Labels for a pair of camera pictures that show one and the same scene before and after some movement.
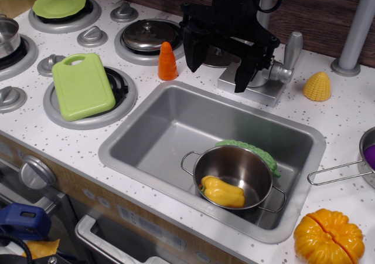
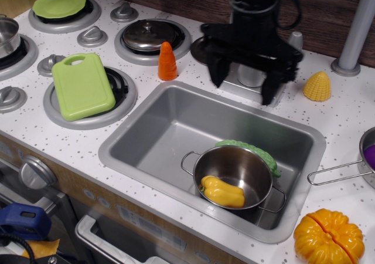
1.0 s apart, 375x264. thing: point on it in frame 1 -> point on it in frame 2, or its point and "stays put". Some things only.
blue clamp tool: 29,222 stays put
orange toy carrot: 167,68 stays put
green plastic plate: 60,4 stays put
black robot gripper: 233,14 -> 253,33
